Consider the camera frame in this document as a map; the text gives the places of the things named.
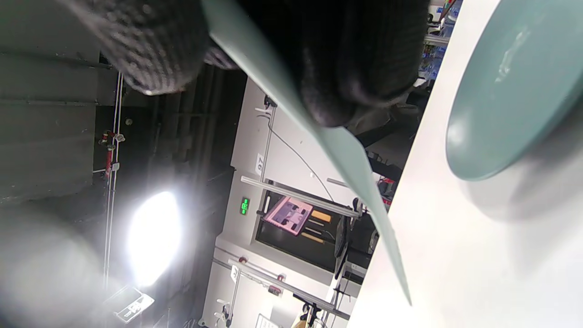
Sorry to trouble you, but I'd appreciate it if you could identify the person's right hand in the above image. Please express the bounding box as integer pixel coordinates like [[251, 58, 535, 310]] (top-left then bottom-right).
[[59, 0, 431, 128]]

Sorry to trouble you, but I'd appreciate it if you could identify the light blue dessert spatula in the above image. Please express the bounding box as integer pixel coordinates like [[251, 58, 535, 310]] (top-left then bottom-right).
[[200, 0, 413, 306]]

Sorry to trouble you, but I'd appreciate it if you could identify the teal blue plate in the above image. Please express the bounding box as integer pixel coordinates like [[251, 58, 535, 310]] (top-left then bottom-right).
[[445, 0, 583, 181]]

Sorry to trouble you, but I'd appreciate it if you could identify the monitor with pink screen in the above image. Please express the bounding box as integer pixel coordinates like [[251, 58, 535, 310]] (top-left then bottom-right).
[[264, 196, 314, 236]]

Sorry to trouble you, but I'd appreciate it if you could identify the dark double door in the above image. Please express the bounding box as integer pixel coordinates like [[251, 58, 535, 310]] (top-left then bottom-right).
[[255, 191, 365, 274]]

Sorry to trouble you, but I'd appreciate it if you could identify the red pipe valve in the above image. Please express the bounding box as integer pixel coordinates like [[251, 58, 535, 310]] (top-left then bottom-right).
[[100, 131, 126, 176]]

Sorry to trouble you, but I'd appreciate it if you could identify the bright ceiling light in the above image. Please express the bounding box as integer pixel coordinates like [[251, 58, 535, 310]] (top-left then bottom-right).
[[128, 191, 183, 287]]

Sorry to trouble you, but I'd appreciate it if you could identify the rectangular ceiling fixture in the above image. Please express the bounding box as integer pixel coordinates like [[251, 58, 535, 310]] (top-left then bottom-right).
[[105, 287, 155, 324]]

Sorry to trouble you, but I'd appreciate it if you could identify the thin wall cable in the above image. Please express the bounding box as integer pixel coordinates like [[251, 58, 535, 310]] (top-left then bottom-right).
[[266, 123, 335, 203]]

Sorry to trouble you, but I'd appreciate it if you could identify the aluminium frame post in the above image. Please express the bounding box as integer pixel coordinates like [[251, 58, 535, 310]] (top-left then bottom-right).
[[240, 175, 360, 218]]

